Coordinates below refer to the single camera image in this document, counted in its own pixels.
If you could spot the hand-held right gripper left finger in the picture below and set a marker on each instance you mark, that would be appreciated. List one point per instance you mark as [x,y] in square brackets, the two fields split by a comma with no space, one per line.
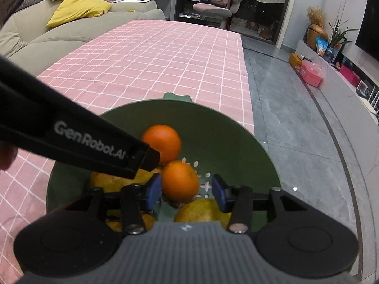
[154,190]

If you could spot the white tv cabinet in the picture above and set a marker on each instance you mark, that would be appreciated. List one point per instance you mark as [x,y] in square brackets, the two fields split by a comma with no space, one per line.
[334,85]

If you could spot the small white frame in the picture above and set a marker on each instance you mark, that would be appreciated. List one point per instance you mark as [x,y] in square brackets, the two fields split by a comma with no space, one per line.
[364,87]

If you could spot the grey garment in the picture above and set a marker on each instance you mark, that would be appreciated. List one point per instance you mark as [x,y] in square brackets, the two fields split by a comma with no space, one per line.
[237,1]

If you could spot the pink checkered tablecloth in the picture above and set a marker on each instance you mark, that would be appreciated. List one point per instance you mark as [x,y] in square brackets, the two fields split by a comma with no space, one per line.
[148,65]

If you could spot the person's left hand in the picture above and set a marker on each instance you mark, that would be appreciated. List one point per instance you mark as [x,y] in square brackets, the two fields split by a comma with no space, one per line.
[7,158]

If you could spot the pink box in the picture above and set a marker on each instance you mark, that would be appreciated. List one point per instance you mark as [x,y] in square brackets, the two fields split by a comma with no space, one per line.
[311,74]

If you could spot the magenta box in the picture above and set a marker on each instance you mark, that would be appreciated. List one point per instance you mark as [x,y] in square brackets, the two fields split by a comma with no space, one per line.
[350,76]

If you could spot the orange box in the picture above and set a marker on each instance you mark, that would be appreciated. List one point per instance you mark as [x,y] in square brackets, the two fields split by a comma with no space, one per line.
[295,61]

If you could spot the dried flower bunch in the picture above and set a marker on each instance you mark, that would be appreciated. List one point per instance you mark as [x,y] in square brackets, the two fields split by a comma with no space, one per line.
[315,14]

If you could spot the orange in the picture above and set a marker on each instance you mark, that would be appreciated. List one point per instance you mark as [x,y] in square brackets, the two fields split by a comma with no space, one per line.
[180,180]
[161,143]
[149,222]

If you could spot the beige sofa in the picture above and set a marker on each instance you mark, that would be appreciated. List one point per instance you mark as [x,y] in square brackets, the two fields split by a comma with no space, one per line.
[74,29]

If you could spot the blue snack bag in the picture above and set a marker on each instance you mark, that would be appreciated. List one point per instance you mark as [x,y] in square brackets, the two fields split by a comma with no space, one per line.
[322,46]

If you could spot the large yellow-green apple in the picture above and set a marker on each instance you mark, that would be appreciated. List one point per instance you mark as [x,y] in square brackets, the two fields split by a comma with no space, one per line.
[201,211]
[109,183]

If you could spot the golden vase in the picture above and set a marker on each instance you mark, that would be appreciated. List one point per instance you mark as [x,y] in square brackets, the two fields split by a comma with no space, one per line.
[316,35]

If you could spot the yellow pillow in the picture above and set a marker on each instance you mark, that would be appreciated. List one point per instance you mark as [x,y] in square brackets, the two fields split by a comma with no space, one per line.
[77,10]

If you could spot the green plastic colander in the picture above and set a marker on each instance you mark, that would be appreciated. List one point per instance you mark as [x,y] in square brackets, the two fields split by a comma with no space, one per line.
[213,130]

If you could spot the black shelf unit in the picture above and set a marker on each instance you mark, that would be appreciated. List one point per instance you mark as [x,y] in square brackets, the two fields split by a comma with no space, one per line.
[186,6]

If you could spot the brown boot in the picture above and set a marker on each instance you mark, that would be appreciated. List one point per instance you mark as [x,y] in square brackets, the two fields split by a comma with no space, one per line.
[266,33]

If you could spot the black television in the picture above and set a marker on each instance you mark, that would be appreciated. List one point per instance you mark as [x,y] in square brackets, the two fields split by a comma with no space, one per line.
[370,26]

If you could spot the beige sofa cushion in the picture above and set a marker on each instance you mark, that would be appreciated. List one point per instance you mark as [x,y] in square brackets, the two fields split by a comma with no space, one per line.
[11,44]

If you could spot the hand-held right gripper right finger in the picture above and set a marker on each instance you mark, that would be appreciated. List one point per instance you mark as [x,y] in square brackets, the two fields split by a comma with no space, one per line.
[218,190]

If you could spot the green potted plant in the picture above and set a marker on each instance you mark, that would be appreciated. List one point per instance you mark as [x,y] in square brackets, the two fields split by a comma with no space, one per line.
[339,34]

